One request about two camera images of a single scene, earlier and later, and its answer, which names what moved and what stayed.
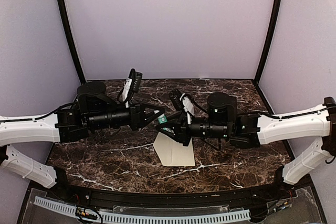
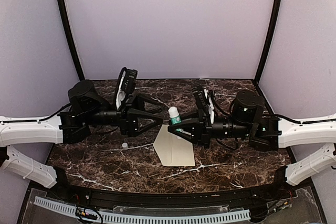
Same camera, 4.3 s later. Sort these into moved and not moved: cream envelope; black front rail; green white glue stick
Moved: green white glue stick
Not moved: black front rail; cream envelope
